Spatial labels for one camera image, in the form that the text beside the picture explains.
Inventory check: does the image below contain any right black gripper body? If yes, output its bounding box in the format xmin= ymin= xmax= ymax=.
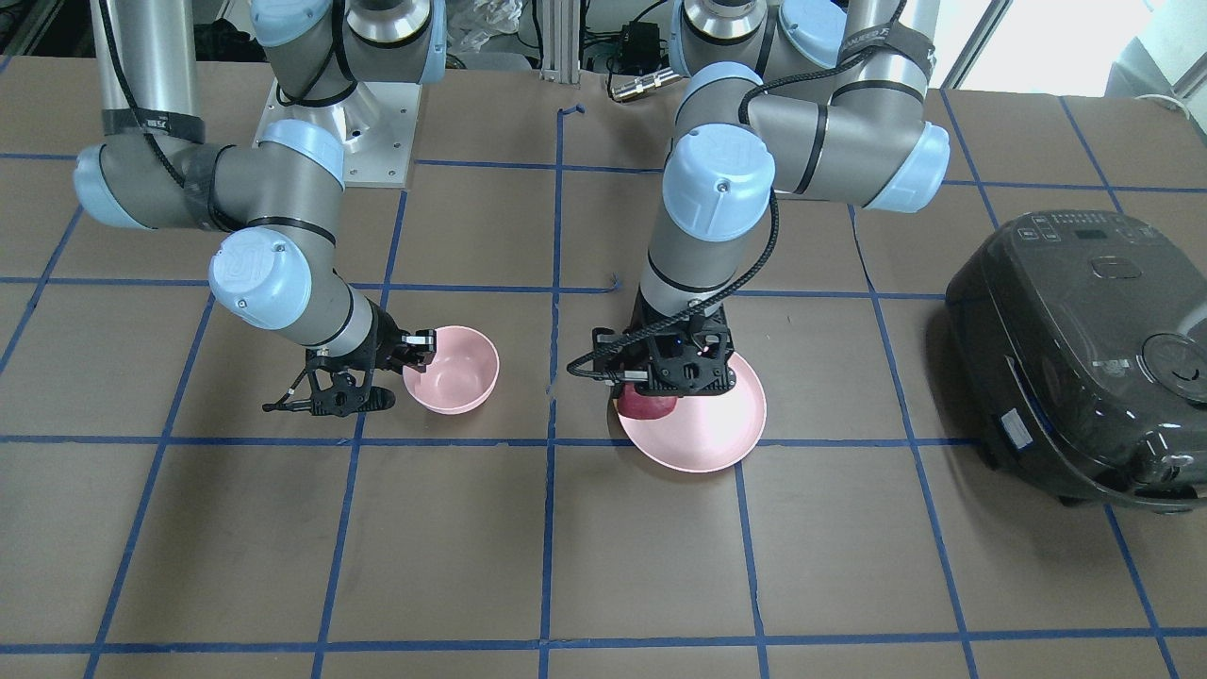
xmin=305 ymin=306 xmax=408 ymax=396

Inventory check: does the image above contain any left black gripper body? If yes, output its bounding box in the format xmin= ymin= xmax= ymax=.
xmin=591 ymin=306 xmax=736 ymax=396

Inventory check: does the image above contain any pink bowl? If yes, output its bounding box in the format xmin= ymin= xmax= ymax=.
xmin=404 ymin=324 xmax=501 ymax=414

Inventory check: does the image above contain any red apple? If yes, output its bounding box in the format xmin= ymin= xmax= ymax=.
xmin=616 ymin=384 xmax=680 ymax=421

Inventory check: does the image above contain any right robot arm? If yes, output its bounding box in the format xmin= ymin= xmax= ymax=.
xmin=72 ymin=1 xmax=447 ymax=417

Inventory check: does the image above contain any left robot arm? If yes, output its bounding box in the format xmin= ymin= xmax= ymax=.
xmin=568 ymin=1 xmax=951 ymax=397

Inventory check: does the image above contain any pink plate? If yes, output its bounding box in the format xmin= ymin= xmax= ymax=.
xmin=618 ymin=353 xmax=766 ymax=473

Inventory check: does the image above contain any dark rice cooker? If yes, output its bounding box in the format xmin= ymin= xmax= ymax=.
xmin=945 ymin=209 xmax=1206 ymax=513

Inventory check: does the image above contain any aluminium frame post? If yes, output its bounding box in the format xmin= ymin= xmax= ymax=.
xmin=532 ymin=1 xmax=587 ymax=89

